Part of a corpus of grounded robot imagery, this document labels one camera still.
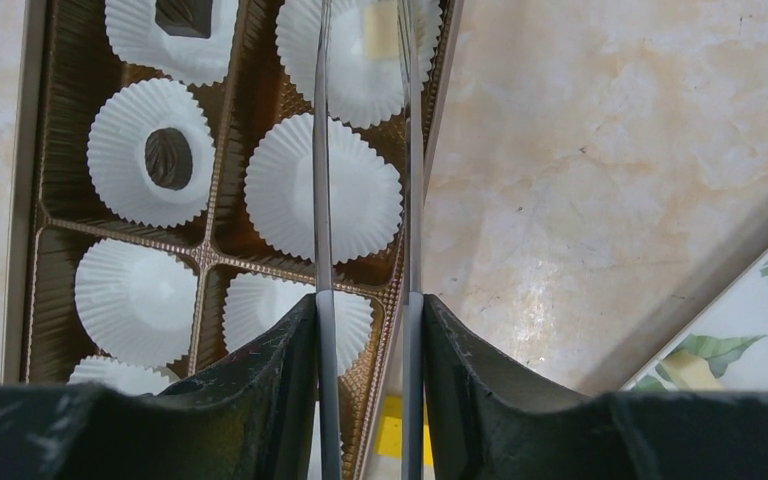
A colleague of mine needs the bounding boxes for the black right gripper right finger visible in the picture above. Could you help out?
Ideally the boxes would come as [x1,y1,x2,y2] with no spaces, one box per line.
[422,294,768,479]

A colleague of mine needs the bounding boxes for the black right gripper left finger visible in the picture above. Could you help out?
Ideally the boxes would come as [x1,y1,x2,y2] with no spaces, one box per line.
[0,295,317,479]

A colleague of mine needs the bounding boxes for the brown chocolate box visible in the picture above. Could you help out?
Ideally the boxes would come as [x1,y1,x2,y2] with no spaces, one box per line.
[2,1,464,479]

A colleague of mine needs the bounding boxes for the dark leaf oval chocolate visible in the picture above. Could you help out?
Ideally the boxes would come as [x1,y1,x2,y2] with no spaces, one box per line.
[144,128,193,191]

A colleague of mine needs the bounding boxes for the dark square chocolate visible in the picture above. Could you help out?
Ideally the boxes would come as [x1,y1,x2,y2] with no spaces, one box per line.
[154,0,213,39]

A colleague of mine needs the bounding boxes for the white chocolate square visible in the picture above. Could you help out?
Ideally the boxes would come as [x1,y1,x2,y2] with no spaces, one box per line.
[362,1,400,61]

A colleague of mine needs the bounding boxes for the yellow block centre table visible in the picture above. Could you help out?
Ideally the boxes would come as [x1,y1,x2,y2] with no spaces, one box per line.
[375,395,433,467]

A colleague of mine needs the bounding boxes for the white paper cup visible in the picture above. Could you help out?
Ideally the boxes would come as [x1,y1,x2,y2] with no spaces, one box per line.
[243,113,402,263]
[222,273,373,375]
[276,1,405,128]
[67,356,180,396]
[75,239,197,367]

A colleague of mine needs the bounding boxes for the floral white serving tray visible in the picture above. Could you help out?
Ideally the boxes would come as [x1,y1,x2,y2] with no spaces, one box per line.
[623,250,768,391]

